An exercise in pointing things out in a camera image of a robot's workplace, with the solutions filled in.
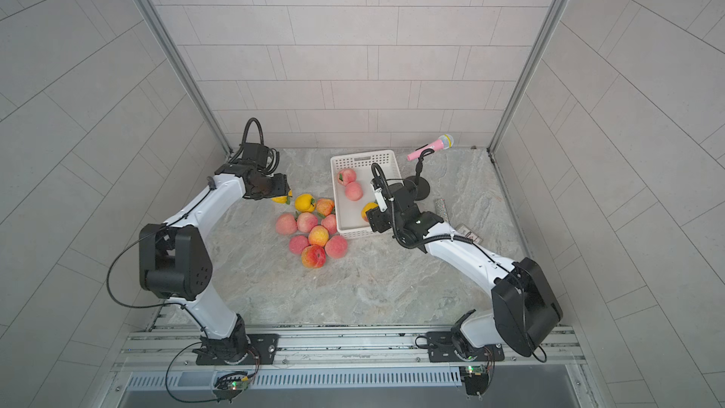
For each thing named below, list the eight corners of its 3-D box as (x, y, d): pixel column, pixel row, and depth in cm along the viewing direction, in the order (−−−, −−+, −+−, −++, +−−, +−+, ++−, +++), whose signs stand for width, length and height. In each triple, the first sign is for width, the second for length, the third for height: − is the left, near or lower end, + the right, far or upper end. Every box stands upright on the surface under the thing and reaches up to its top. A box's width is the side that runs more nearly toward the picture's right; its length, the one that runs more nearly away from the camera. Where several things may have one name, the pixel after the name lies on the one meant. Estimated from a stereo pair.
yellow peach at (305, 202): (297, 217, 98) (293, 207, 94) (300, 204, 102) (296, 194, 97) (315, 217, 99) (312, 207, 94) (318, 204, 102) (315, 194, 97)
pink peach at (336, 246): (326, 260, 88) (324, 253, 84) (328, 243, 92) (326, 235, 88) (346, 260, 88) (345, 253, 84) (348, 243, 92) (346, 235, 88)
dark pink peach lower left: (290, 250, 90) (286, 243, 86) (301, 239, 93) (297, 231, 89) (300, 258, 89) (297, 251, 85) (311, 246, 91) (308, 239, 87)
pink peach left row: (279, 236, 94) (274, 227, 89) (282, 222, 97) (278, 212, 92) (297, 236, 94) (293, 227, 89) (300, 222, 97) (296, 213, 92)
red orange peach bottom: (304, 270, 86) (300, 263, 82) (307, 252, 90) (303, 244, 86) (324, 270, 86) (321, 263, 82) (326, 252, 90) (324, 245, 86)
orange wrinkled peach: (317, 219, 97) (315, 211, 93) (319, 206, 101) (317, 198, 97) (332, 219, 97) (330, 211, 93) (334, 206, 101) (332, 198, 97)
